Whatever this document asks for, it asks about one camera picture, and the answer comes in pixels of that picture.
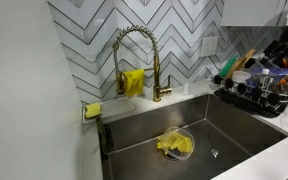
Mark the stainless steel sink basin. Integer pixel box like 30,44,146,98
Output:
98,93,288,180

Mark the white wall outlet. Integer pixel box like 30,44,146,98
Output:
200,35,220,58

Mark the steel and black dish rack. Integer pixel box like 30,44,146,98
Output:
213,68,288,119

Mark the blue plastic container lid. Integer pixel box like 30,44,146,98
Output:
249,66,288,80

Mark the gold spring kitchen faucet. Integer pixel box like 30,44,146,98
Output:
111,24,174,103

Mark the clear sink caddy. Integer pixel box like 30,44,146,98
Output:
96,115,118,156

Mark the clear sponge tray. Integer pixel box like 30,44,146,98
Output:
81,96,135,126

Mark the metal spoon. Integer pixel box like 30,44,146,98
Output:
207,134,220,159

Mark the black cookware in rack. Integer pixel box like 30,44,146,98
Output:
243,57,257,70

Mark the yellow cloth in bowl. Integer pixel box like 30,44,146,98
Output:
155,131,194,155

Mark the yellow dish sponge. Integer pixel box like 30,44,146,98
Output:
84,102,103,120

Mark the white ceramic bowl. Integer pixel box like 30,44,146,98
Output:
231,70,253,85

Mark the yellow cloth on faucet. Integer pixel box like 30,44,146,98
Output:
122,68,146,99

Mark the white upper wall cabinet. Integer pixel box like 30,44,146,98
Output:
220,0,288,28

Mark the clear bottle with white cap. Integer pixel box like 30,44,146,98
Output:
259,68,273,90

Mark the clear glass bowl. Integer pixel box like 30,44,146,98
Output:
161,125,196,162

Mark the green plastic cutting board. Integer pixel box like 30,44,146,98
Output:
218,52,241,79

